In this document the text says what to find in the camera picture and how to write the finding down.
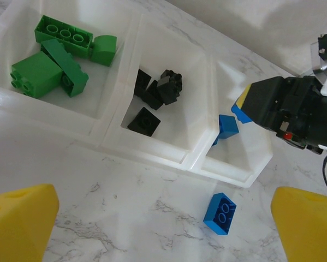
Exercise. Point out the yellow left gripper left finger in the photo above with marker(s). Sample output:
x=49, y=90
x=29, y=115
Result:
x=21, y=223

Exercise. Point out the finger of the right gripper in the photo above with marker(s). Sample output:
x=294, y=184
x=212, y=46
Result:
x=262, y=103

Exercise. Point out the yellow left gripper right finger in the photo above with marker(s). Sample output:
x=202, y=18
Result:
x=308, y=229

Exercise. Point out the blue lego brick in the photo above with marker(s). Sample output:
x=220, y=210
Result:
x=228, y=127
x=239, y=114
x=215, y=215

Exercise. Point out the black lego brick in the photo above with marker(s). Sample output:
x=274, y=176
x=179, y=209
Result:
x=153, y=99
x=144, y=121
x=167, y=92
x=142, y=82

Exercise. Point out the dark green long lego brick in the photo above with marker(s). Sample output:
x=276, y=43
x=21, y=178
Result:
x=67, y=65

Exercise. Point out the light green long lego brick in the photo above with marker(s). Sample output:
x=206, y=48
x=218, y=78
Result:
x=43, y=35

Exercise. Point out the white three-compartment container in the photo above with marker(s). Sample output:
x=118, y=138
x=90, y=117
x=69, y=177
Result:
x=103, y=136

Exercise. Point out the green square lego brick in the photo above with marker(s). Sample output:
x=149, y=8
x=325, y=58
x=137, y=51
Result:
x=37, y=73

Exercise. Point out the green curved lego piece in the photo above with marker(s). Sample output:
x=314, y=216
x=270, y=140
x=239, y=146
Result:
x=104, y=50

